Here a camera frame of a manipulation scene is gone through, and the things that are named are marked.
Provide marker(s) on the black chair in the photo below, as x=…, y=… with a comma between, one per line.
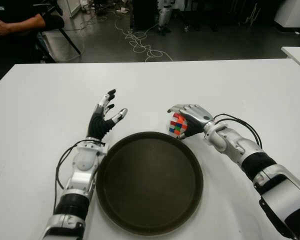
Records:
x=72, y=42

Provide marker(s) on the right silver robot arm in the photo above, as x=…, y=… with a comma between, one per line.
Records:
x=230, y=142

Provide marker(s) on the bystander's bare forearm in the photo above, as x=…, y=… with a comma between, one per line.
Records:
x=17, y=27

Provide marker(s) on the white board panel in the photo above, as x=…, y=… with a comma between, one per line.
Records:
x=70, y=7

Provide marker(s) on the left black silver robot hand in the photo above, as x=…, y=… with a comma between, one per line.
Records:
x=98, y=125

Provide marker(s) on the seated person black clothes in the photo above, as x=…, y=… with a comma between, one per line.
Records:
x=10, y=10

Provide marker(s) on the black cabinet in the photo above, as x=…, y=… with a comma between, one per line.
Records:
x=145, y=15

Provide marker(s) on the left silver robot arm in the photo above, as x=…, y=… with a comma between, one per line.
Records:
x=83, y=162

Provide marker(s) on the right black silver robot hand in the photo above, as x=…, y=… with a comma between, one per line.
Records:
x=197, y=120

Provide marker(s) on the white cabinet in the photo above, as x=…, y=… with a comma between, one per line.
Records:
x=292, y=12

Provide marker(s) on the dark brown round plate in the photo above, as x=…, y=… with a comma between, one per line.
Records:
x=150, y=185

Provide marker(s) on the silver folding metal stand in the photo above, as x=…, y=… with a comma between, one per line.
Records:
x=252, y=15

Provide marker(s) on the multicoloured Rubik's cube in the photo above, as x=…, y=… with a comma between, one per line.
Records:
x=177, y=126

